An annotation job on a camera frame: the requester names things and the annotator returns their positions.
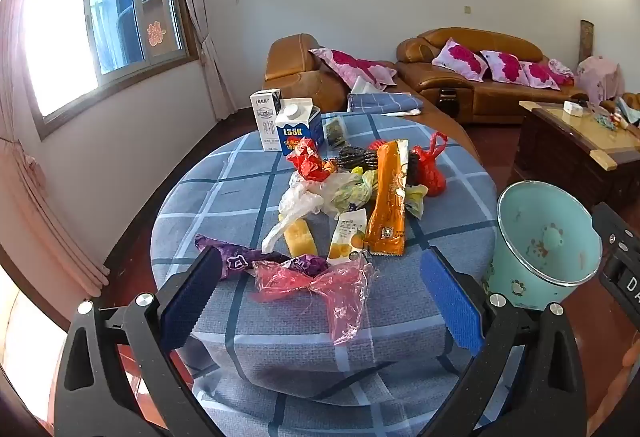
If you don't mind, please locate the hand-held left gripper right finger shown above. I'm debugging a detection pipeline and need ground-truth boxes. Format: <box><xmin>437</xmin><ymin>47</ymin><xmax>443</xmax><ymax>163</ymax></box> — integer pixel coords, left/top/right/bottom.
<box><xmin>420</xmin><ymin>246</ymin><xmax>588</xmax><ymax>437</ymax></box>

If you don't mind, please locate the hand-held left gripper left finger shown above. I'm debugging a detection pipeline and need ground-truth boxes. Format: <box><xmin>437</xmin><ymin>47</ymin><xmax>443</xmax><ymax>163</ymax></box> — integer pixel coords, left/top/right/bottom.
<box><xmin>54</xmin><ymin>247</ymin><xmax>223</xmax><ymax>437</ymax></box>

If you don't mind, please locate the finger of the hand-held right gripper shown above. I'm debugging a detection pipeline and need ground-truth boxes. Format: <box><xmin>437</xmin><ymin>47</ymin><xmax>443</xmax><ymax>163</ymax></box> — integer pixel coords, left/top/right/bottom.
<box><xmin>591</xmin><ymin>202</ymin><xmax>640</xmax><ymax>263</ymax></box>

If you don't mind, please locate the teal enamel basin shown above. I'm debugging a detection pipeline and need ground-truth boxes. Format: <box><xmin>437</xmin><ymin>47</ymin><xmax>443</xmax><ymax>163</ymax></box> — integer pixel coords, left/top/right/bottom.
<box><xmin>482</xmin><ymin>181</ymin><xmax>603</xmax><ymax>315</ymax></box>

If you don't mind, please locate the pink cellophane wrapper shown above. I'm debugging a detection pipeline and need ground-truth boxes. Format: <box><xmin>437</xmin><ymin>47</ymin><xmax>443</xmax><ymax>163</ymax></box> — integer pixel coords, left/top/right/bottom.
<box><xmin>252</xmin><ymin>259</ymin><xmax>376</xmax><ymax>345</ymax></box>

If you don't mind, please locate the red plastic bag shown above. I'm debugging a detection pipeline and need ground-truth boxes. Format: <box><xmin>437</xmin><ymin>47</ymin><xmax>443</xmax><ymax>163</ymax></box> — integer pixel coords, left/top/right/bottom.
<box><xmin>410</xmin><ymin>132</ymin><xmax>448</xmax><ymax>198</ymax></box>

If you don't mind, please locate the yellow plastic bag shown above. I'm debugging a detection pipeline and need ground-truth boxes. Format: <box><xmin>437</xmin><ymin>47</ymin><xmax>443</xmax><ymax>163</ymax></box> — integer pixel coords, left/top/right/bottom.
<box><xmin>325</xmin><ymin>167</ymin><xmax>378</xmax><ymax>212</ymax></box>

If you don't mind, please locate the clear plastic bag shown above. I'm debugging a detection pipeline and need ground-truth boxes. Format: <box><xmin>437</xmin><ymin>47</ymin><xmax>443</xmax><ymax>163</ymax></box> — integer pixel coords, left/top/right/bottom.
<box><xmin>261</xmin><ymin>169</ymin><xmax>351</xmax><ymax>253</ymax></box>

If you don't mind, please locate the purple snack wrapper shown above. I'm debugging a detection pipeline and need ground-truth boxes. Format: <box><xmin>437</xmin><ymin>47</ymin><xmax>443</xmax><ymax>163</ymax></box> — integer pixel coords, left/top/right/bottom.
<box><xmin>194</xmin><ymin>233</ymin><xmax>328</xmax><ymax>280</ymax></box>

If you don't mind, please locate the dark wooden coffee table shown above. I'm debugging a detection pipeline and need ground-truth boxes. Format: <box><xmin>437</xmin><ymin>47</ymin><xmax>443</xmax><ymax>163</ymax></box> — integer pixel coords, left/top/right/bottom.
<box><xmin>512</xmin><ymin>101</ymin><xmax>640</xmax><ymax>215</ymax></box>

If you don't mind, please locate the yellow green wrapper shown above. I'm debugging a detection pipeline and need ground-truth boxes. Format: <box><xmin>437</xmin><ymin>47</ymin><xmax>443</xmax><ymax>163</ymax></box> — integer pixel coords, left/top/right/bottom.
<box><xmin>404</xmin><ymin>184</ymin><xmax>430</xmax><ymax>220</ymax></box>

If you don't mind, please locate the light blue cloth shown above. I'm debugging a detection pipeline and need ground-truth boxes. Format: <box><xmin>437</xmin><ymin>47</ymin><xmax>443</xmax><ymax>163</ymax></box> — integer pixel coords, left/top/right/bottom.
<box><xmin>617</xmin><ymin>98</ymin><xmax>640</xmax><ymax>125</ymax></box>

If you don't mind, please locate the long orange snack wrapper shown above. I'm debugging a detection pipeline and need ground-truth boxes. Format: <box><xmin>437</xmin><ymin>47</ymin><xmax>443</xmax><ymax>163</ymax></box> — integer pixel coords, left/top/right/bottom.
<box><xmin>364</xmin><ymin>139</ymin><xmax>411</xmax><ymax>258</ymax></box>

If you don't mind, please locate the white snack packet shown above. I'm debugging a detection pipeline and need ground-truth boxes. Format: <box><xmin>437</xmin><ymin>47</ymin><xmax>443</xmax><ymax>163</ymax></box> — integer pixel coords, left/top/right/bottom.
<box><xmin>327</xmin><ymin>211</ymin><xmax>368</xmax><ymax>265</ymax></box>

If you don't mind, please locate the yellow sponge cake piece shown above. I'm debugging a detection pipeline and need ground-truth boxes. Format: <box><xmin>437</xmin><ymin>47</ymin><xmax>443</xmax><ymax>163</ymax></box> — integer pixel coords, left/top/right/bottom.
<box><xmin>284</xmin><ymin>217</ymin><xmax>318</xmax><ymax>258</ymax></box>

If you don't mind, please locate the brown leather armchair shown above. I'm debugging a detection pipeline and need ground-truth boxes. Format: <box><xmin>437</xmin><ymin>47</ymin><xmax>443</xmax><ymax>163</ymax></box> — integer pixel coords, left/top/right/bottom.
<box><xmin>600</xmin><ymin>92</ymin><xmax>640</xmax><ymax>115</ymax></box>

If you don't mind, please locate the pink cloth cover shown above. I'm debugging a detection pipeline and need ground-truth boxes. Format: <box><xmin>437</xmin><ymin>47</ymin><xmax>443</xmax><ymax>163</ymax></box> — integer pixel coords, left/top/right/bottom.
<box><xmin>577</xmin><ymin>57</ymin><xmax>623</xmax><ymax>105</ymax></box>

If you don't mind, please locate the pink folded blanket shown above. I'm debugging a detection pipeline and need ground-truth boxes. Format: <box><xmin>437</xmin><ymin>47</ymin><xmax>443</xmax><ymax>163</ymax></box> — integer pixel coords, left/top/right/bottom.
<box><xmin>547</xmin><ymin>58</ymin><xmax>576</xmax><ymax>85</ymax></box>

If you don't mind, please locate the pink floral pillow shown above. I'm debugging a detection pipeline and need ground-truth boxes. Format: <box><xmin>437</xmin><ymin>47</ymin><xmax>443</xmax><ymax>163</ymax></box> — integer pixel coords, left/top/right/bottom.
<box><xmin>309</xmin><ymin>48</ymin><xmax>373</xmax><ymax>74</ymax></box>
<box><xmin>480</xmin><ymin>49</ymin><xmax>531</xmax><ymax>85</ymax></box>
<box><xmin>345</xmin><ymin>59</ymin><xmax>398</xmax><ymax>90</ymax></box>
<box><xmin>431</xmin><ymin>38</ymin><xmax>488</xmax><ymax>82</ymax></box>
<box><xmin>520</xmin><ymin>61</ymin><xmax>563</xmax><ymax>90</ymax></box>

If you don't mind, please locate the black foam net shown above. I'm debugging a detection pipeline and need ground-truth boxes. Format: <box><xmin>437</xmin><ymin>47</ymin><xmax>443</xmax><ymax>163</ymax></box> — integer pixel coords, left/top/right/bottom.
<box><xmin>322</xmin><ymin>144</ymin><xmax>425</xmax><ymax>188</ymax></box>

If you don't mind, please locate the red crumpled wrapper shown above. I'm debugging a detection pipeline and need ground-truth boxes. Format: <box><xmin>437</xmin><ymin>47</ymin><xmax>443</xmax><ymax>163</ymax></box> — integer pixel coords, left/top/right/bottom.
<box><xmin>286</xmin><ymin>137</ymin><xmax>333</xmax><ymax>182</ymax></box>

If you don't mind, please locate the rolled mat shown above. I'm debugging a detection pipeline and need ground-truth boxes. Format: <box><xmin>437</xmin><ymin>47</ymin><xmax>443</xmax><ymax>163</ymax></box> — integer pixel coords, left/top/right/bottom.
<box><xmin>580</xmin><ymin>19</ymin><xmax>594</xmax><ymax>68</ymax></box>

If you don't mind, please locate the brown leather long sofa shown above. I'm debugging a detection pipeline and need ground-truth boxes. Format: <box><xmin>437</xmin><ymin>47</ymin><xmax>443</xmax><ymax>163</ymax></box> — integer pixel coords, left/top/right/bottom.
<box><xmin>396</xmin><ymin>28</ymin><xmax>588</xmax><ymax>125</ymax></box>

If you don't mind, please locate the pink curtain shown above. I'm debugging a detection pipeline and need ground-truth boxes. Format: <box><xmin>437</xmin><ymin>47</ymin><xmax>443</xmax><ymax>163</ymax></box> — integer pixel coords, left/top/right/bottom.
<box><xmin>172</xmin><ymin>0</ymin><xmax>238</xmax><ymax>120</ymax></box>
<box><xmin>0</xmin><ymin>0</ymin><xmax>111</xmax><ymax>298</ymax></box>

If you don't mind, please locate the white milk carton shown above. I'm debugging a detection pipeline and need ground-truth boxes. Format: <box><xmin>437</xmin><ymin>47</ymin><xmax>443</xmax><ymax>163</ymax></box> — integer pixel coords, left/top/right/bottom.
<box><xmin>250</xmin><ymin>88</ymin><xmax>283</xmax><ymax>152</ymax></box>

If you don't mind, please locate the blue milk carton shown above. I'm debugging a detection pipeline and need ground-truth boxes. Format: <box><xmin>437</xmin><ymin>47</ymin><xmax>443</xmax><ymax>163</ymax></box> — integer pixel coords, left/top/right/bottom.
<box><xmin>275</xmin><ymin>98</ymin><xmax>326</xmax><ymax>156</ymax></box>

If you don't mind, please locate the dark snack packet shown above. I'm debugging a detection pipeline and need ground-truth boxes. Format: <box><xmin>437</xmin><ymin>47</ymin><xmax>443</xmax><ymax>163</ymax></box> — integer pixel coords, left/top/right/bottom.
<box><xmin>324</xmin><ymin>117</ymin><xmax>348</xmax><ymax>146</ymax></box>

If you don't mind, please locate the folded blue checked cloth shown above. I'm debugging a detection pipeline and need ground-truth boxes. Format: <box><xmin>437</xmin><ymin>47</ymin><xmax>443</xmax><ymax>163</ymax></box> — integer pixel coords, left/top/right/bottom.
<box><xmin>347</xmin><ymin>92</ymin><xmax>423</xmax><ymax>115</ymax></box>

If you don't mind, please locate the white folded cloth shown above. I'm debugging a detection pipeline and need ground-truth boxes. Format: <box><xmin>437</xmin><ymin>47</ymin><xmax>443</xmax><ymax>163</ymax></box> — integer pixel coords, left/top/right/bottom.
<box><xmin>350</xmin><ymin>78</ymin><xmax>388</xmax><ymax>95</ymax></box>

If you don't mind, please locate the brown leather chaise sofa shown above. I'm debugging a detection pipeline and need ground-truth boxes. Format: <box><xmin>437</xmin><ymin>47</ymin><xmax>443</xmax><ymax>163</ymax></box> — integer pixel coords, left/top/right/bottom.
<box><xmin>264</xmin><ymin>33</ymin><xmax>481</xmax><ymax>158</ymax></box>

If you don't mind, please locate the window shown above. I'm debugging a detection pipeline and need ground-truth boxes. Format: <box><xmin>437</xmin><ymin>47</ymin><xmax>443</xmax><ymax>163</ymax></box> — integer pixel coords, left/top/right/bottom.
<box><xmin>15</xmin><ymin>0</ymin><xmax>201</xmax><ymax>138</ymax></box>

